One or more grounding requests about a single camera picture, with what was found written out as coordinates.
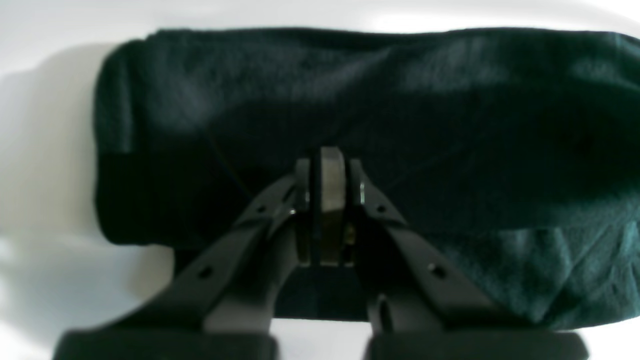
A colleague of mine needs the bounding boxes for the black T-shirt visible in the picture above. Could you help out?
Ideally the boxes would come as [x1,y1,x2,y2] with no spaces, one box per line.
[93,28,640,330]

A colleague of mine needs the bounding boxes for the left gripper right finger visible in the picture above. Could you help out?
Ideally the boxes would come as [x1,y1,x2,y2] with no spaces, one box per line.
[320,146,590,360]

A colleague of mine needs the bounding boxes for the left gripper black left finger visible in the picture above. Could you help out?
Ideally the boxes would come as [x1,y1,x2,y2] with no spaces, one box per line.
[54,158,313,360]

